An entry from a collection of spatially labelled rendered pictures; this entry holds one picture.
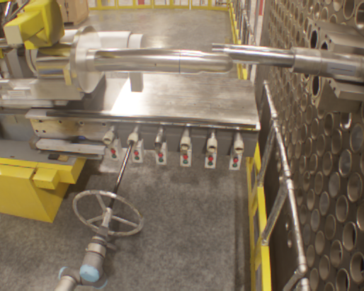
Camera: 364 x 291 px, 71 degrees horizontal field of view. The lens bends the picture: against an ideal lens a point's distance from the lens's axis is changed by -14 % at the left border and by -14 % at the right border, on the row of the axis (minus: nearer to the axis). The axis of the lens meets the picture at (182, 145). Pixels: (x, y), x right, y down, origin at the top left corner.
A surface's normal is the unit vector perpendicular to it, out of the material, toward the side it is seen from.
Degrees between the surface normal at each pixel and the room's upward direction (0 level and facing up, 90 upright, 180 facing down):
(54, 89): 90
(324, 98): 90
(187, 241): 0
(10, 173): 0
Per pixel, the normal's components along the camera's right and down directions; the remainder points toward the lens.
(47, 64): -0.11, 0.65
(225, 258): 0.00, -0.76
